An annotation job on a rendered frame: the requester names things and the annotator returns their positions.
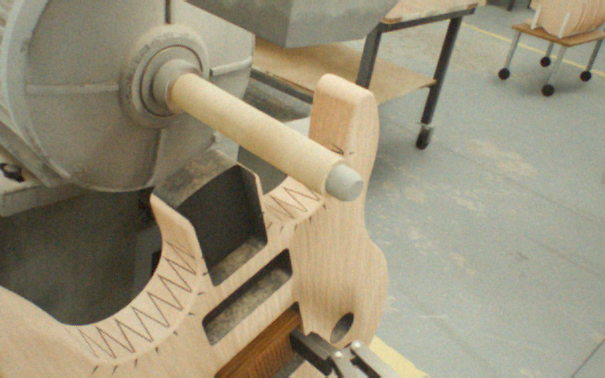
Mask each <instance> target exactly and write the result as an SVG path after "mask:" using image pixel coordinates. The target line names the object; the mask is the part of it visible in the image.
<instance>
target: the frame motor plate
mask: <svg viewBox="0 0 605 378"><path fill-rule="evenodd" d="M99 192H100V191H94V189H90V188H86V187H83V186H80V185H78V184H75V183H68V184H64V185H59V186H55V187H48V186H47V185H46V184H43V183H42V182H41V181H40V180H39V179H38V178H37V177H36V176H35V174H33V173H32V172H30V171H29V170H28V169H27V168H26V167H25V166H24V165H23V164H21V163H20V162H19V160H18V159H17V158H15V157H14V156H13V155H12V154H10V153H9V152H8V151H7V150H6V149H5V148H4V147H3V145H2V144H0V215H2V216H3V217H7V216H11V215H15V214H19V213H23V212H27V211H32V210H35V209H39V208H43V207H48V206H51V204H55V203H59V202H64V201H67V200H71V199H76V198H79V197H83V196H87V195H92V194H95V193H99Z"/></svg>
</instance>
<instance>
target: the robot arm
mask: <svg viewBox="0 0 605 378"><path fill-rule="evenodd" d="M289 339H290V343H291V348H292V349H293V350H294V352H297V353H298V354H299V355H300V356H301V357H303V358H304V359H305V360H306V361H307V362H310V363H311V364H312V365H313V367H314V368H316V369H317V370H318V371H319V372H321V373H322V374H323V375H325V376H326V377H328V376H329V375H330V374H331V373H332V369H333V371H334V376H335V374H336V376H337V378H361V377H360V376H359V374H358V373H357V371H356V370H355V368H354V365H356V367H357V368H359V369H360V370H361V371H362V372H363V373H364V374H365V375H366V376H367V377H369V378H402V377H401V376H400V375H399V374H398V373H396V372H395V371H393V370H392V369H391V368H390V367H389V365H388V364H387V363H386V362H385V361H382V360H381V359H380V358H379V357H378V356H377V355H376V354H375V353H374V352H373V350H371V349H370V348H369V347H367V346H366V345H365V344H364V343H363V342H362V341H359V340H356V341H354V342H352V343H351V345H350V346H348V347H346V348H344V349H338V348H336V347H334V346H333V345H332V344H330V343H329V342H328V341H327V340H325V339H323V338H322V336H320V335H319V334H318V333H317V332H314V331H311V332H310V333H308V334H307V335H305V334H304V333H302V332H301V331H300V330H299V329H297V328H294V329H293V330H291V331H290V332H289Z"/></svg>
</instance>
